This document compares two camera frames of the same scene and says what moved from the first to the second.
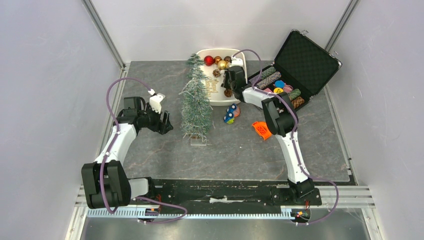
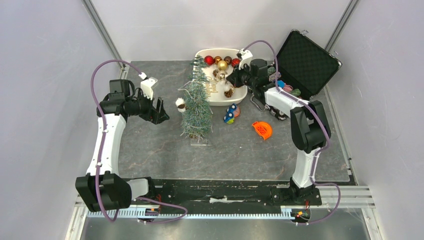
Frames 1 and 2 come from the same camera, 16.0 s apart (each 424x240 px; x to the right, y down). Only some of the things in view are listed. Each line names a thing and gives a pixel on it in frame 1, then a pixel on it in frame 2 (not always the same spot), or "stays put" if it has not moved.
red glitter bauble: (209, 60) stays put
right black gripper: (228, 79) → (238, 77)
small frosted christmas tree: (196, 121) stays put
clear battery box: (198, 141) stays put
